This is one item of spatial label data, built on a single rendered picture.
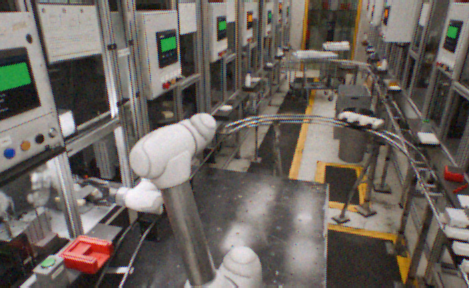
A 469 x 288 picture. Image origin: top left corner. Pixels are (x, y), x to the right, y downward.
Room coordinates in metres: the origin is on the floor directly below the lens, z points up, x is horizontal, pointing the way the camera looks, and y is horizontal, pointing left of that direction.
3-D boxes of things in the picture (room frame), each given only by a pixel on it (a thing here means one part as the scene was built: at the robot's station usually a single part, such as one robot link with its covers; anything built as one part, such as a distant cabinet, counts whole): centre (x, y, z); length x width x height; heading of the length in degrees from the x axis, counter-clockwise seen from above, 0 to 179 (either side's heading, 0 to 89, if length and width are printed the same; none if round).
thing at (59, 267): (0.89, 0.63, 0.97); 0.08 x 0.08 x 0.12; 73
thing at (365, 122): (2.79, -1.20, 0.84); 0.37 x 0.14 x 0.10; 41
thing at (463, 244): (1.17, -1.07, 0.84); 0.37 x 0.14 x 0.10; 163
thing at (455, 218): (1.29, -1.10, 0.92); 0.13 x 0.10 x 0.09; 73
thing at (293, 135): (5.70, -1.24, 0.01); 5.85 x 0.59 x 0.01; 163
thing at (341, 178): (3.12, -1.24, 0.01); 1.00 x 0.55 x 0.01; 163
